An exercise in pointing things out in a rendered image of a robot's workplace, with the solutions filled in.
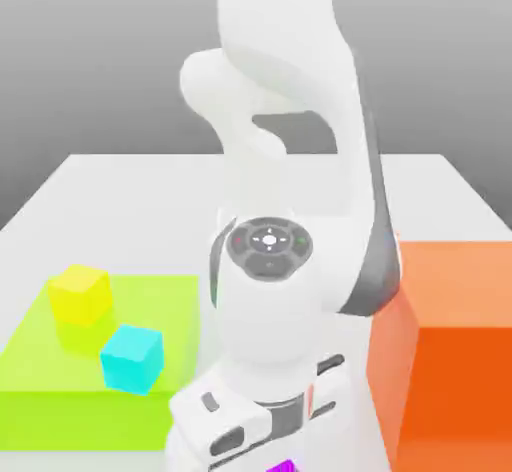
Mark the large orange box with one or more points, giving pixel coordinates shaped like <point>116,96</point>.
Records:
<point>460,380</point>

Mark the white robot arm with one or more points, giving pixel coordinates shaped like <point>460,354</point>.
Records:
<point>280,320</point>

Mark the large lime green box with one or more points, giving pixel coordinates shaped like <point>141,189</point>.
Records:
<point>48,376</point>

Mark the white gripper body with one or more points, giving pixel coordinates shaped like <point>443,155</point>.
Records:
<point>240,464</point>

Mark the small cyan cube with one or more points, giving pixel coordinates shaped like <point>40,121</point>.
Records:
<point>132,360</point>

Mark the small yellow cube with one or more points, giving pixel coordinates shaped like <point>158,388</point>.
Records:
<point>80,296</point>

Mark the small purple cube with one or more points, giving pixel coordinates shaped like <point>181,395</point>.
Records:
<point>282,467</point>

